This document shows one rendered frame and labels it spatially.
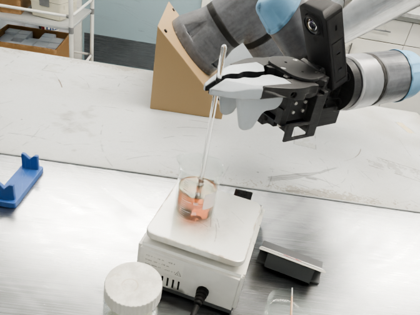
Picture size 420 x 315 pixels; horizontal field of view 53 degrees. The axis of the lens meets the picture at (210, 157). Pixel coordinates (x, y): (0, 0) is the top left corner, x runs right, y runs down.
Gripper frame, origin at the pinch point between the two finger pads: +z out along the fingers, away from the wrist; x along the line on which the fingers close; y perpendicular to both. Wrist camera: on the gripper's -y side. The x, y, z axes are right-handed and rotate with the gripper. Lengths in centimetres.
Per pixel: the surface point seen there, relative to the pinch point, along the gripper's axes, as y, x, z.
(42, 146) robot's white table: 25.6, 33.3, 11.0
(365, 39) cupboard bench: 49, 137, -216
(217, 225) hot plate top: 17.0, -4.2, -0.4
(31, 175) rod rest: 24.6, 23.9, 15.0
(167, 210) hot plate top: 16.9, 0.4, 4.0
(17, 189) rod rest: 24.6, 21.0, 17.8
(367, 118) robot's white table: 26, 23, -67
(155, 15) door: 70, 263, -128
